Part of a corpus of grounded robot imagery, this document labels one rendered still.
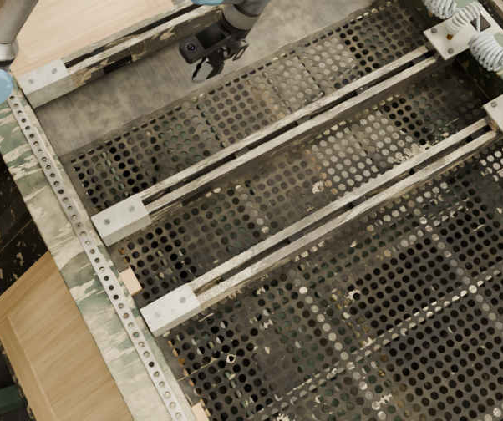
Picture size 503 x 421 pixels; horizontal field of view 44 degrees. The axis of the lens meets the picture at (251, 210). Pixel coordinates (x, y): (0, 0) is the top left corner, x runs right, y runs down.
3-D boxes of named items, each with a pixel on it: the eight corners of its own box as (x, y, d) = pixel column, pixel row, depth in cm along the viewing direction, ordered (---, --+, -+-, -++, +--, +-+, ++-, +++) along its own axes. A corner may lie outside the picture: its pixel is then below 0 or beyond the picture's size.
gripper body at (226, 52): (239, 62, 142) (263, 26, 133) (212, 71, 137) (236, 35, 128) (219, 36, 143) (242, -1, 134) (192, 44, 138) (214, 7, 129)
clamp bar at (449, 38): (93, 220, 157) (69, 183, 134) (465, 27, 180) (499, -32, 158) (110, 253, 154) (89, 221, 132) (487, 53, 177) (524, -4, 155)
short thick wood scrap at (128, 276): (120, 275, 152) (119, 273, 150) (131, 269, 153) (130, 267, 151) (131, 296, 151) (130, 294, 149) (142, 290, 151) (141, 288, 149)
